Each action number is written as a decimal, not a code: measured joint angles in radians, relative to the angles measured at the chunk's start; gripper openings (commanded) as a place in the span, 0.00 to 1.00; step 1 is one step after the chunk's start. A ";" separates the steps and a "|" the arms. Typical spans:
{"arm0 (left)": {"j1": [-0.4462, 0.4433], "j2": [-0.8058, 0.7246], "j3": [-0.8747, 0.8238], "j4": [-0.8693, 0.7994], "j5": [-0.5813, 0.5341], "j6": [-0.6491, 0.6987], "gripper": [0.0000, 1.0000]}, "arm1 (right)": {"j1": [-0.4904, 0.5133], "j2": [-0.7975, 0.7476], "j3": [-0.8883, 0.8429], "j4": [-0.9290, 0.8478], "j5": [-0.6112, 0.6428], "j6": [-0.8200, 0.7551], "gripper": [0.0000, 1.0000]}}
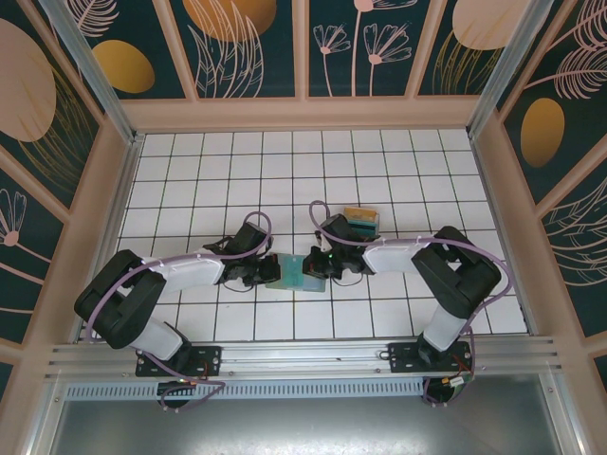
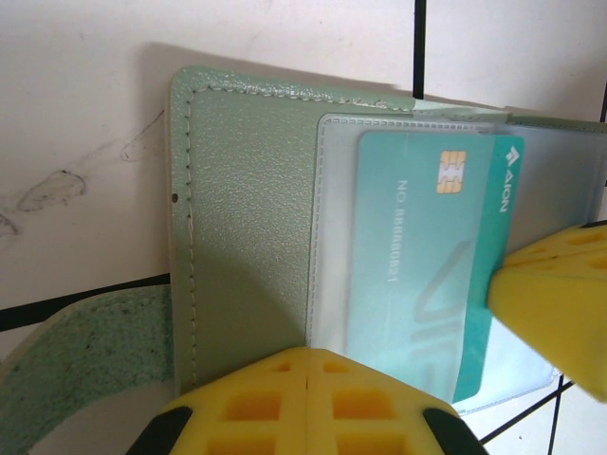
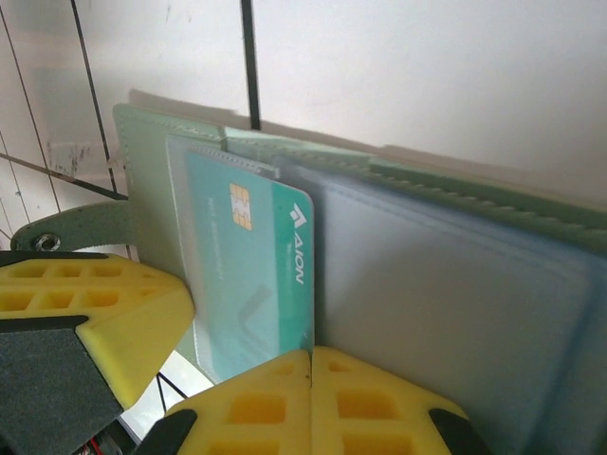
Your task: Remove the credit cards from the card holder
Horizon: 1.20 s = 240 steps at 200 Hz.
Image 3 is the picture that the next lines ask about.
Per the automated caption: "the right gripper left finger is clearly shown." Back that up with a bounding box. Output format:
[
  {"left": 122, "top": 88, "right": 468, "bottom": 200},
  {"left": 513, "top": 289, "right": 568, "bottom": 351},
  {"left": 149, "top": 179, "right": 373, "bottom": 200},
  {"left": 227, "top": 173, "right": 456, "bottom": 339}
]
[{"left": 141, "top": 349, "right": 314, "bottom": 455}]

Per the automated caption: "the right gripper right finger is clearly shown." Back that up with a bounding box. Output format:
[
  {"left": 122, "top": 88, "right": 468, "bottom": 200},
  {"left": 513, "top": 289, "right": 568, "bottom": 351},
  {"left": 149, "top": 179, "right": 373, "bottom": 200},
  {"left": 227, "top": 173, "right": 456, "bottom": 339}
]
[{"left": 311, "top": 345, "right": 494, "bottom": 455}]

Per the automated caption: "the teal AION chip card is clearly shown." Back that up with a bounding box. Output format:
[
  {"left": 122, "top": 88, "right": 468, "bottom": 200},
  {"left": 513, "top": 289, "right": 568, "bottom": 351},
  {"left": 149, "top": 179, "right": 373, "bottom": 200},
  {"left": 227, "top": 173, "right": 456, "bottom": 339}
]
[{"left": 182, "top": 151, "right": 317, "bottom": 385}]

